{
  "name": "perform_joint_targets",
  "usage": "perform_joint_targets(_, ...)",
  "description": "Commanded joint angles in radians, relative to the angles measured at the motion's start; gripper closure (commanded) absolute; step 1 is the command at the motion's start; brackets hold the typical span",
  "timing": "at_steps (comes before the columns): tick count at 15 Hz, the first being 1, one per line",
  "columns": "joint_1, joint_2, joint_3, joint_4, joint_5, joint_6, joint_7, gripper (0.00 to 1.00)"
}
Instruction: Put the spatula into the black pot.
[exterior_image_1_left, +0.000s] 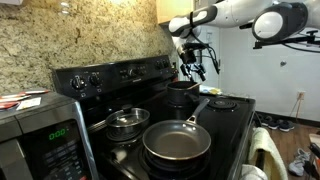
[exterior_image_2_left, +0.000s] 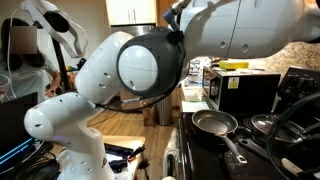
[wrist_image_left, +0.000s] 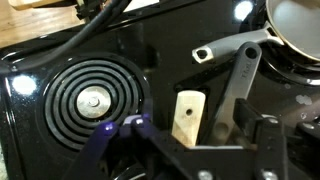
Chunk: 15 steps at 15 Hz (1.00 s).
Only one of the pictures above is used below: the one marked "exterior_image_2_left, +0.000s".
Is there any light wooden spatula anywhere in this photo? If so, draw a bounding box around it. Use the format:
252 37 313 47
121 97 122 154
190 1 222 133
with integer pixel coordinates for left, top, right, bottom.
280 157 305 178

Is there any black cooking pot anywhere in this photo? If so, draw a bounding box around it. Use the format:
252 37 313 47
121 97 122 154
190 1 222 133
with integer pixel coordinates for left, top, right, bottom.
237 137 320 180

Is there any steel trash can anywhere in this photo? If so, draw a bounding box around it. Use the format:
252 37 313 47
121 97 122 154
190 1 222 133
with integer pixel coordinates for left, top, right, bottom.
155 94 174 127

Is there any white towel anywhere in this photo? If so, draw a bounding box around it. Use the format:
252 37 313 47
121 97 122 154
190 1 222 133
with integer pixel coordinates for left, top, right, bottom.
162 127 181 180

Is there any nonstick frying pan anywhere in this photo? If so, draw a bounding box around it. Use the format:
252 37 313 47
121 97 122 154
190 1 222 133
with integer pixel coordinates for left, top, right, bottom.
191 108 249 165

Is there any black orange clamp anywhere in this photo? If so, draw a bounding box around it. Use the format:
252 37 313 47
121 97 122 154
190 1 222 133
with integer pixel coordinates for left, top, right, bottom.
125 143 148 163

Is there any black electric stove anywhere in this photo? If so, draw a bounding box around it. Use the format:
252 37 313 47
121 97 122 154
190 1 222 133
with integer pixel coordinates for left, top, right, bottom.
177 66 320 180

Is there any yellow box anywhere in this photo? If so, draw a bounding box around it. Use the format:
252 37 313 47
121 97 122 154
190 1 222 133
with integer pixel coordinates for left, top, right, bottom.
218 59 250 71

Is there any white kitchen cabinet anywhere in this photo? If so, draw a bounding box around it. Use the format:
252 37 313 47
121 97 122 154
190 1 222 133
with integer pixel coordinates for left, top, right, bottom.
105 0 157 26

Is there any grey microwave oven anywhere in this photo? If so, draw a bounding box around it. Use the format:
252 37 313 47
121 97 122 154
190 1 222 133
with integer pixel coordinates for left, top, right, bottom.
202 65 282 116

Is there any black stand pole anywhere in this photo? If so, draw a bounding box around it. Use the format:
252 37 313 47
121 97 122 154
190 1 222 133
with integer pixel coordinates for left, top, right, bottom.
51 36 73 92

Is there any glass lid with black knob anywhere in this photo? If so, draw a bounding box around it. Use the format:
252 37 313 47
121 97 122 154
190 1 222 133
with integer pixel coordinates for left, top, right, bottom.
250 113 305 143

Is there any white headset on stand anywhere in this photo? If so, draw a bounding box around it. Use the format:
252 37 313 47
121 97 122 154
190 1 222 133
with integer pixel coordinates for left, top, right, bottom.
20 0 90 60

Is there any seated person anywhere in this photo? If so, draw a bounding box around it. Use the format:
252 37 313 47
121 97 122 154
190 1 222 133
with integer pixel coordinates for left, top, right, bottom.
0 17 63 103

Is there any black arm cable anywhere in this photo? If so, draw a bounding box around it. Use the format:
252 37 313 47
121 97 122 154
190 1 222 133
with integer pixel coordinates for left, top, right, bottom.
265 91 320 180

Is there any black cable bundle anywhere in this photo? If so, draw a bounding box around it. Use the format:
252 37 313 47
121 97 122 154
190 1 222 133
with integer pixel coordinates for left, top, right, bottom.
9 141 63 180

